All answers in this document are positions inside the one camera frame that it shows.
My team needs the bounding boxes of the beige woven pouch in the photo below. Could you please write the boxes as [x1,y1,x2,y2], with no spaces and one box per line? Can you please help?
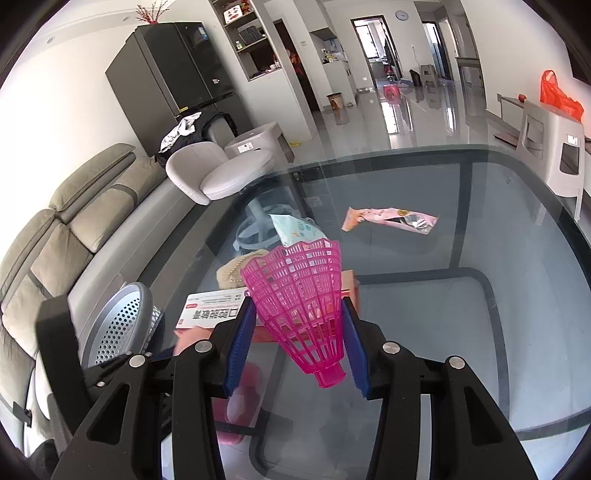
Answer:
[216,249,271,291]

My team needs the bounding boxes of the tall white plastic stool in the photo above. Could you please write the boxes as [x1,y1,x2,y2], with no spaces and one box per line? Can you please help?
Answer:
[517,98,591,217]

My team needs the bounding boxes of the red flower branches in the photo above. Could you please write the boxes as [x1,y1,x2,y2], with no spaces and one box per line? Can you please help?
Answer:
[135,1,172,24]

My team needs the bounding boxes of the low white bench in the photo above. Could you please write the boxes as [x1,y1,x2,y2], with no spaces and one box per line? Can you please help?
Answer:
[496,93,529,121]

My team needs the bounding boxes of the round white plastic stool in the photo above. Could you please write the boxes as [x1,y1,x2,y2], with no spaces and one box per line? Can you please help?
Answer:
[225,122,294,163]

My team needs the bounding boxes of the grey leather sofa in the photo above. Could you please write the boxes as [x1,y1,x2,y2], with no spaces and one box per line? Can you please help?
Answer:
[0,143,208,462]

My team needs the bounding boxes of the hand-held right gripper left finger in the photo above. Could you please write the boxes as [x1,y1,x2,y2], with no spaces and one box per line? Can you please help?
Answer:
[51,295,257,480]

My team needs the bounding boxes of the orange cardboard box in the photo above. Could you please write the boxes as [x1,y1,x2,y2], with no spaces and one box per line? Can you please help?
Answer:
[253,269,362,343]

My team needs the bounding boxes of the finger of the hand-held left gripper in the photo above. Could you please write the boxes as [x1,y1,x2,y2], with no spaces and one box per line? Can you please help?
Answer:
[87,356,134,389]

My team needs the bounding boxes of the light blue wipes packet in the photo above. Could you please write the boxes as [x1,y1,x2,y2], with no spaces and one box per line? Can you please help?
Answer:
[269,213,329,248]

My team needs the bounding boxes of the white swivel chair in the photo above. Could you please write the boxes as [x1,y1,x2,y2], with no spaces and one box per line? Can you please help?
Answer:
[165,141,298,259]

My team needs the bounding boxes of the silver perforated metal bin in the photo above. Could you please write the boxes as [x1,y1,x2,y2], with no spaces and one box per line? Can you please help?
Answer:
[82,281,163,370]

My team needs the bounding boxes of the white and grey clothes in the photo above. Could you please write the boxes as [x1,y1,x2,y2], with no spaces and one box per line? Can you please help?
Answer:
[159,112,201,153]

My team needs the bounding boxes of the orange plastic bag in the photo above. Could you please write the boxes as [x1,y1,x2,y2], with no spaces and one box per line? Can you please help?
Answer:
[540,70,585,118]

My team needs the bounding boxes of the pink plastic shuttlecock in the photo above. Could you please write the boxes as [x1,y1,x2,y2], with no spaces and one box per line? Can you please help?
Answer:
[241,239,347,389]

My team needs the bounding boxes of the pink snack wrapper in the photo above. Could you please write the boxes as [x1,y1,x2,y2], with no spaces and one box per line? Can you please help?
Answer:
[341,206,439,236]

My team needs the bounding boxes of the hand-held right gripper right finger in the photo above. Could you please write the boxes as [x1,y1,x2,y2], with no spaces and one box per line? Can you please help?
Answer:
[341,298,539,480]

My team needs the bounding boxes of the white kitchen counter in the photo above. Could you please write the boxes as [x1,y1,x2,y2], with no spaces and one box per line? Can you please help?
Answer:
[322,51,356,109]

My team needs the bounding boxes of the white red-label medicine box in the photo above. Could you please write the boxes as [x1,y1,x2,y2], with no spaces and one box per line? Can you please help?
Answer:
[175,288,254,330]

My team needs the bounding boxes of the dark grey refrigerator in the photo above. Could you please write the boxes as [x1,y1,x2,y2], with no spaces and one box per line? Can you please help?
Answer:
[105,21,252,158]

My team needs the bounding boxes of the white wall shelf unit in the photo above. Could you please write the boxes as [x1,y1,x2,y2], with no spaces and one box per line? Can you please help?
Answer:
[210,0,278,83]

